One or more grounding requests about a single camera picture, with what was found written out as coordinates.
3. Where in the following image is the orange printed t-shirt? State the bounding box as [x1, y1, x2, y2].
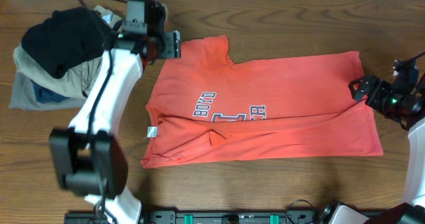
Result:
[141, 35, 383, 168]

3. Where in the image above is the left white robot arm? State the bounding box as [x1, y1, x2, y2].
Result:
[49, 31, 181, 223]

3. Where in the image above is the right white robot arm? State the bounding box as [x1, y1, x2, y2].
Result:
[328, 75, 424, 224]

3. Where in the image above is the black folded garment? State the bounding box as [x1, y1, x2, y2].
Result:
[21, 7, 112, 79]

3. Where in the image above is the khaki folded garment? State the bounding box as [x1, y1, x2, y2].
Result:
[13, 5, 122, 99]

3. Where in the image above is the navy blue folded garment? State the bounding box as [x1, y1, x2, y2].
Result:
[31, 81, 68, 104]

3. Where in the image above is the grey folded garment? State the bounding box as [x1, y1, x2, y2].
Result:
[9, 72, 85, 111]

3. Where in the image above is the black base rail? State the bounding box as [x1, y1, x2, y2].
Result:
[64, 199, 383, 224]

